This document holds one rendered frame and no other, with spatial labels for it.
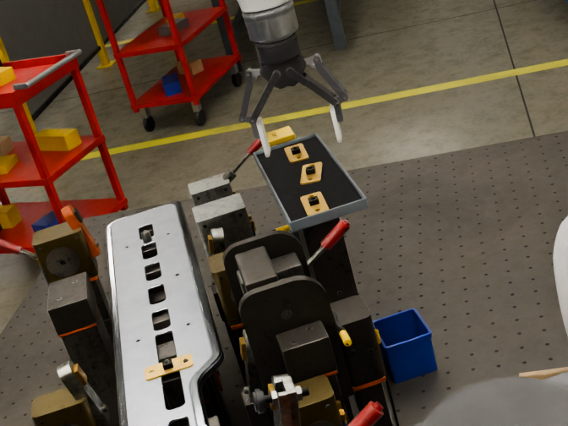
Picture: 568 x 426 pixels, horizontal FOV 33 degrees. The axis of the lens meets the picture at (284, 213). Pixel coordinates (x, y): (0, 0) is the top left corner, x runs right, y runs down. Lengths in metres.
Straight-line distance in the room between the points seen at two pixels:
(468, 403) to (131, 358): 1.34
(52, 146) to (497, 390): 4.12
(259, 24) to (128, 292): 0.61
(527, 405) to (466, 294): 1.79
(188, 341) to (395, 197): 1.13
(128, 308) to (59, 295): 0.16
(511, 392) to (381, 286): 1.88
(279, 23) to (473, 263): 0.89
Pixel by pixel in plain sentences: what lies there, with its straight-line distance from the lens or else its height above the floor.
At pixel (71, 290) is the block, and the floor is 1.03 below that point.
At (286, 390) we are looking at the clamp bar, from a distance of 1.12.
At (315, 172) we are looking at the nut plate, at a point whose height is 1.16.
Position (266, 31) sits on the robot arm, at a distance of 1.65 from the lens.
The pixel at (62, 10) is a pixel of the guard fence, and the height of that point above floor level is 0.59.
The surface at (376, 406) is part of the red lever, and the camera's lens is 1.17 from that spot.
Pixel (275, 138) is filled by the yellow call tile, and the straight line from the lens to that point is 2.00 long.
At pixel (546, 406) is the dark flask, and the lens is 0.39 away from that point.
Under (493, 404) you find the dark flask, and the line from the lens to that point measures 0.40.
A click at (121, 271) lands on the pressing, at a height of 1.00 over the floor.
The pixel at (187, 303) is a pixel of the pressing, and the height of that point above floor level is 1.00.
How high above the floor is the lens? 1.86
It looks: 25 degrees down
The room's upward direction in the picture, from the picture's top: 16 degrees counter-clockwise
